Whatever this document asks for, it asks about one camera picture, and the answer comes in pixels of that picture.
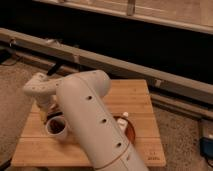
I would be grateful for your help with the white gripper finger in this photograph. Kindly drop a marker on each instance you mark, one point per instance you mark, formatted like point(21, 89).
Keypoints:
point(123, 121)

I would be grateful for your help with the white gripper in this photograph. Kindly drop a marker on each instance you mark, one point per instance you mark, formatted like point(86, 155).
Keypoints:
point(46, 104)

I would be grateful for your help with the brown rectangular eraser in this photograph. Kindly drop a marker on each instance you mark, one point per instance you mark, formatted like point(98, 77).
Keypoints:
point(54, 110)

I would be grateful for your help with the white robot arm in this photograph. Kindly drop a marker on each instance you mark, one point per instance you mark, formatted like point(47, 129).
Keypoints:
point(79, 97)

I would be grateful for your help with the orange round plate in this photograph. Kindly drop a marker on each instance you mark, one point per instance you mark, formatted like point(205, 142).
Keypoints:
point(130, 131)

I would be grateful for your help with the white paper cup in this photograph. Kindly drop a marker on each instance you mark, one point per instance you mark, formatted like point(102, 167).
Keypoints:
point(57, 128)

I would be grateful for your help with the wooden board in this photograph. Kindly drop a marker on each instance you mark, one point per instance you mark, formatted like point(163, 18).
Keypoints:
point(36, 149)

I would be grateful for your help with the blue box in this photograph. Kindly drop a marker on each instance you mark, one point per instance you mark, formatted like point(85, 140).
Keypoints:
point(206, 147)

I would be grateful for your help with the grey metal rail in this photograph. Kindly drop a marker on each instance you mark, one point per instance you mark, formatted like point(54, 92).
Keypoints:
point(159, 79)

